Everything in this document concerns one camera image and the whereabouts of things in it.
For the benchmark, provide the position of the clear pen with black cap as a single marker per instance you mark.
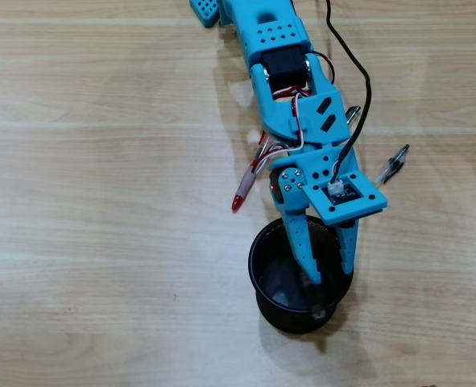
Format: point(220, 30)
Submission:
point(352, 115)

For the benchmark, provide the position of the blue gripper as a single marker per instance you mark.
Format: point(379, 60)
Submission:
point(297, 200)

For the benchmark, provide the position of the clear pen with grey grip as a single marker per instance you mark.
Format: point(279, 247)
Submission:
point(394, 163)

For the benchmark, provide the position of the black mesh pen holder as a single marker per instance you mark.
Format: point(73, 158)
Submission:
point(270, 314)

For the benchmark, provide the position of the black retractable pen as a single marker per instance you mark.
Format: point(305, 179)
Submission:
point(320, 313)

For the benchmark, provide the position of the red retractable pen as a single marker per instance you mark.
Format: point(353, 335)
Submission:
point(245, 185)

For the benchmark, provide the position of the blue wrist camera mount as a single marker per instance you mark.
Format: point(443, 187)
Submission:
point(342, 197)

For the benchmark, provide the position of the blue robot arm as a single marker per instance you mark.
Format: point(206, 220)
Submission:
point(274, 36)

